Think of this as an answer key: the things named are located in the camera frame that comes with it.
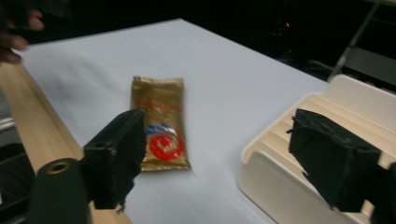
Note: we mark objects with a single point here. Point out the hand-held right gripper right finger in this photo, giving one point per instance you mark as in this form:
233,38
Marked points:
333,158

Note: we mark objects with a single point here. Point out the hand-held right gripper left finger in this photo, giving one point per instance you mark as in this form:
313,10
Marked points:
115,155

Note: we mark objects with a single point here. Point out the cream plastic rack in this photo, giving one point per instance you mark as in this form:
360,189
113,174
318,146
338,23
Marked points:
314,149

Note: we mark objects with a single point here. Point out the gold snack packet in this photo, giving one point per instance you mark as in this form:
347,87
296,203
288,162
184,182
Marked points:
162,124

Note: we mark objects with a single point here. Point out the metal stand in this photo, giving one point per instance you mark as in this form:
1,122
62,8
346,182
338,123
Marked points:
353,40

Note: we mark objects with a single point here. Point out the wooden table edge rail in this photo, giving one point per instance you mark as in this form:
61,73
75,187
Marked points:
40,124

